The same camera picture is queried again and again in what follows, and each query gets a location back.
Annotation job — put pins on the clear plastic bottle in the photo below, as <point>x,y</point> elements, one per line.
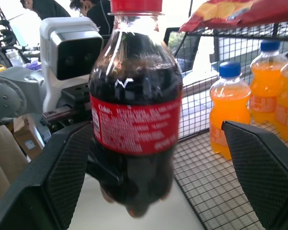
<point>14,57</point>

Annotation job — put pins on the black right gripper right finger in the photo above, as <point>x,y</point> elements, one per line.
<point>266,172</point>

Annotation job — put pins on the brown cardboard box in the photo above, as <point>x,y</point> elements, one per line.
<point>26,139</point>

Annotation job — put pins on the person in dark jacket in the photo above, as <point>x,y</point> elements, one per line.
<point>50,9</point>

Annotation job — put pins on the red chip bag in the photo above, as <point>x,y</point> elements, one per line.
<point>242,14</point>

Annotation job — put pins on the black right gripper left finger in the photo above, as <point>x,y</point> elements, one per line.
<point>38,182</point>

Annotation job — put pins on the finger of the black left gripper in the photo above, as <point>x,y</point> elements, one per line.
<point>103,165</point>

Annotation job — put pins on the person with black hair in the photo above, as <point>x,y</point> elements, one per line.
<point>98,14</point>

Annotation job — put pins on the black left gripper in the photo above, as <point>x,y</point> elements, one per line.
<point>74,92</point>

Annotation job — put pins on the cola bottle with red label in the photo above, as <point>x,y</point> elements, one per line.
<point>134,124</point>

